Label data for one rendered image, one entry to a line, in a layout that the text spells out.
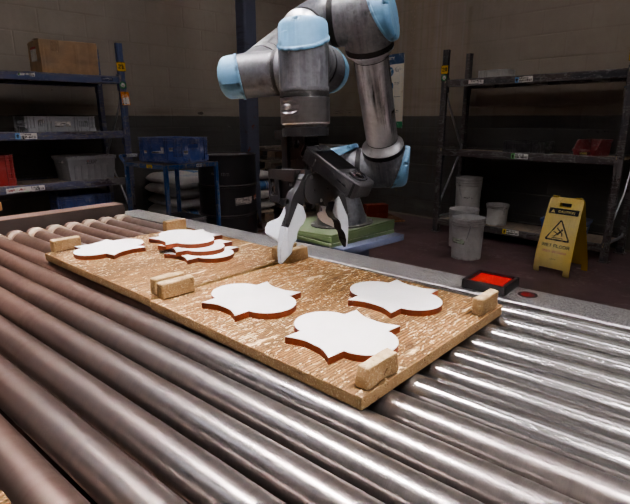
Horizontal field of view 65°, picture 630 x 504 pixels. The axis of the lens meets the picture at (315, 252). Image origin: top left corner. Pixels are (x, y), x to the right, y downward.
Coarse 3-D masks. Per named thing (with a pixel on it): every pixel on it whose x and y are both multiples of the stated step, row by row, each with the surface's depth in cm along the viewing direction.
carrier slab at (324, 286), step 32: (288, 288) 82; (320, 288) 82; (192, 320) 69; (224, 320) 68; (256, 320) 68; (288, 320) 68; (384, 320) 68; (416, 320) 68; (448, 320) 68; (480, 320) 69; (256, 352) 60; (288, 352) 59; (416, 352) 59; (320, 384) 53; (352, 384) 52; (384, 384) 52
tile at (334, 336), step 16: (304, 320) 66; (320, 320) 66; (336, 320) 66; (352, 320) 66; (368, 320) 66; (288, 336) 61; (304, 336) 61; (320, 336) 61; (336, 336) 61; (352, 336) 61; (368, 336) 61; (384, 336) 61; (320, 352) 58; (336, 352) 57; (352, 352) 57; (368, 352) 57
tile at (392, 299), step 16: (352, 288) 78; (368, 288) 78; (384, 288) 78; (400, 288) 78; (416, 288) 78; (352, 304) 74; (368, 304) 73; (384, 304) 72; (400, 304) 72; (416, 304) 72; (432, 304) 72
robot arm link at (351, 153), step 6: (354, 144) 141; (336, 150) 139; (342, 150) 139; (348, 150) 139; (354, 150) 141; (360, 150) 140; (342, 156) 139; (348, 156) 140; (354, 156) 139; (354, 162) 139
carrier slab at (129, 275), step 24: (144, 240) 114; (240, 240) 114; (72, 264) 95; (96, 264) 95; (120, 264) 95; (144, 264) 95; (168, 264) 95; (192, 264) 95; (216, 264) 95; (240, 264) 95; (264, 264) 95; (120, 288) 83; (144, 288) 82
